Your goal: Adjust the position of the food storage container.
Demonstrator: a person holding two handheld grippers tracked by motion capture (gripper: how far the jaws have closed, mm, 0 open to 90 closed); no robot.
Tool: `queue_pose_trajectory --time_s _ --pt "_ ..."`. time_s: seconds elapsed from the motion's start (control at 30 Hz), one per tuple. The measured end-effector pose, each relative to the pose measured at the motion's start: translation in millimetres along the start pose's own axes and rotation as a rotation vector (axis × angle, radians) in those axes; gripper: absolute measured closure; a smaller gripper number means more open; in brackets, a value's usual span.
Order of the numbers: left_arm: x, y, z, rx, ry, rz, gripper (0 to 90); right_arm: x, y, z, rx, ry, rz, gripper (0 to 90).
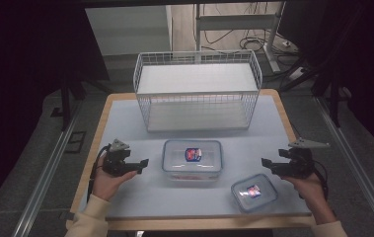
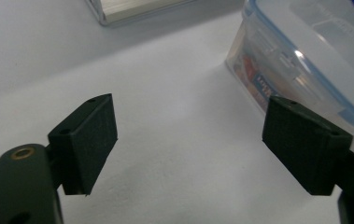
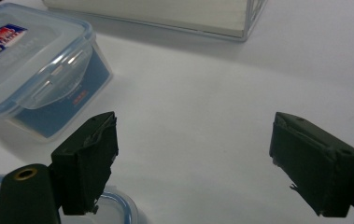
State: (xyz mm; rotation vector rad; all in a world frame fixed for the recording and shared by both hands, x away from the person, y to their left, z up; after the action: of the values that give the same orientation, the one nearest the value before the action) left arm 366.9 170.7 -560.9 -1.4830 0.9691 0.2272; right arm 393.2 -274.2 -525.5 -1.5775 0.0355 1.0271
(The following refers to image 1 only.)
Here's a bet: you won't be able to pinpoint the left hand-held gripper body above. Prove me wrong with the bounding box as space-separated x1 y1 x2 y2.
102 138 131 177

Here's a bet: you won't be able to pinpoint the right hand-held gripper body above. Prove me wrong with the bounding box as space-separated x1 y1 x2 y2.
277 137 331 181

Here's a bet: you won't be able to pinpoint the small clear food container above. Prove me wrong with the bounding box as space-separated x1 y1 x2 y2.
230 173 279 213

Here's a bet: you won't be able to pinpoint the large clear food container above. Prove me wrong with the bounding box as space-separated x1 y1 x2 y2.
161 139 224 182

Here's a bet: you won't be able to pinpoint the white wire shelf rack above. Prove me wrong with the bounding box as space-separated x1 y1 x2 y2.
132 48 263 133

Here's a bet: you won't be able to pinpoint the person's left hand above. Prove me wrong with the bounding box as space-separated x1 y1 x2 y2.
91 157 138 202

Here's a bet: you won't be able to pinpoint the person's right hand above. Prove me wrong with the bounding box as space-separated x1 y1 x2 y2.
280 172 328 213

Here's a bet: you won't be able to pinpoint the light blue table mat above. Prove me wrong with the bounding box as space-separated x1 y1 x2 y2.
78 95 313 221

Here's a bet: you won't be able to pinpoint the black stand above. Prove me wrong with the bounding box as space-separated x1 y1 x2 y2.
58 73 89 132
311 70 345 128

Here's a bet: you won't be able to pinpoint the wooden table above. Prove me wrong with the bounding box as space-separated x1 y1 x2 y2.
65 88 317 231

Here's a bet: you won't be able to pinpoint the white power strip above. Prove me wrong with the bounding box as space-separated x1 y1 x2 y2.
287 66 308 82

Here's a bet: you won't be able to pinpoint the white cabinet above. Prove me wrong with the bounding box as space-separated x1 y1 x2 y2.
85 4 173 57

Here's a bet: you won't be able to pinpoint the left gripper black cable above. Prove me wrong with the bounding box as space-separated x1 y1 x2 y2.
86 144 111 202

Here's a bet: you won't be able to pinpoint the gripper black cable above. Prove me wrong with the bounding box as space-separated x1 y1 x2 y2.
86 144 111 202
299 160 330 200

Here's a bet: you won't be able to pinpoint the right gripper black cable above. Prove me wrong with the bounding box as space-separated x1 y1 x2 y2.
299 160 330 200

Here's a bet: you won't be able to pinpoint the metal floor rail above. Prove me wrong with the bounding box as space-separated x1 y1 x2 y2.
11 98 84 237
315 96 374 237

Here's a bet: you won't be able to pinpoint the black floor cables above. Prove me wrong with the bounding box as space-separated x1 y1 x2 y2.
203 29 296 57

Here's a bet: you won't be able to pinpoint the white metal desk frame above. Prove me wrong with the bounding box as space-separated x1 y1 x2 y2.
193 1 286 74

